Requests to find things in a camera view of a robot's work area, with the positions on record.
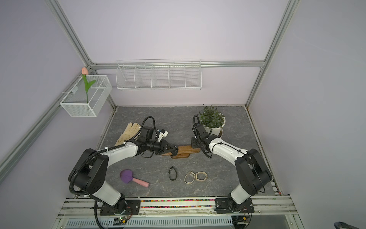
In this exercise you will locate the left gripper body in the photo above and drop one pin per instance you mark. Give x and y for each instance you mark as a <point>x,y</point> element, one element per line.
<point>162,148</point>

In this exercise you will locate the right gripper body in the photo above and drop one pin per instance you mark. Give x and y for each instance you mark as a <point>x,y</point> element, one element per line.
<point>195,143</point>

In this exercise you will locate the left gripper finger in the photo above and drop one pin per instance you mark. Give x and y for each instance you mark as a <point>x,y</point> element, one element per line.
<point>174,148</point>
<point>173,153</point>

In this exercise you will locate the slim black watch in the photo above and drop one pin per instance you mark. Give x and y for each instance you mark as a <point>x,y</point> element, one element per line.
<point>172,173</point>

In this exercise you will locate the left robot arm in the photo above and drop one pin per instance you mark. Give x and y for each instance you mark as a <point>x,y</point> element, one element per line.
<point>88,175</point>

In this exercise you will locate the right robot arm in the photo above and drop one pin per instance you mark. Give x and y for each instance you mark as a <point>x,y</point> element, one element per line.
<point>252,170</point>

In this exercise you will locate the wooden watch stand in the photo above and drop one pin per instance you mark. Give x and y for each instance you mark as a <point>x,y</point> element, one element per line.
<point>183,152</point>

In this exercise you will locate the beige watch left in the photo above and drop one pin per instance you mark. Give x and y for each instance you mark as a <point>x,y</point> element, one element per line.
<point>189,178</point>

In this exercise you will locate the beige watch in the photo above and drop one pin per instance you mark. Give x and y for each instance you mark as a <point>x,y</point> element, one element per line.
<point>189,178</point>
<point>201,176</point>

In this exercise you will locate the beige watch right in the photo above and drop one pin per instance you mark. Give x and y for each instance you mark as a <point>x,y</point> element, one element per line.
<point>201,176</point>

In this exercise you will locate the potted green plant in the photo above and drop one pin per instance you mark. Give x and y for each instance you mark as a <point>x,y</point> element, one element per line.
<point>213,120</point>

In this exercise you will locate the beige work glove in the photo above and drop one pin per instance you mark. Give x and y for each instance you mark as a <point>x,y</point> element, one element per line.
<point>131,131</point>

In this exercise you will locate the purple pink brush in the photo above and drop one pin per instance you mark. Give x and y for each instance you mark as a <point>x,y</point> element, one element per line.
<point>126,176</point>

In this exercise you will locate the white mesh box basket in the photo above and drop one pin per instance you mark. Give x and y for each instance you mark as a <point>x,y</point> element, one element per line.
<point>75,104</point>

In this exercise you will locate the artificial pink tulip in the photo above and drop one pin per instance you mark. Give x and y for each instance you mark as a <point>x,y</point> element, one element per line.
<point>87,84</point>

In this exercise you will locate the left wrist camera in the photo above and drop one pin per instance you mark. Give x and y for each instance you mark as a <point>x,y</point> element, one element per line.
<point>160,134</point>

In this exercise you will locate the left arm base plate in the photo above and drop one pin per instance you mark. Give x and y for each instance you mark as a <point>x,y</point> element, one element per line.
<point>125,207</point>

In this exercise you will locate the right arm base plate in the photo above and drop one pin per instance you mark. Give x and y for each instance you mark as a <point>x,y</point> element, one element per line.
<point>228,205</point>

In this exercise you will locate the white wire shelf basket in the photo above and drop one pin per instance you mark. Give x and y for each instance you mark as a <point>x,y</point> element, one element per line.
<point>159,74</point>

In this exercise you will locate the white vented cable duct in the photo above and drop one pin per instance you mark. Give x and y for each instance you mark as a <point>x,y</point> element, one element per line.
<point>166,222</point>

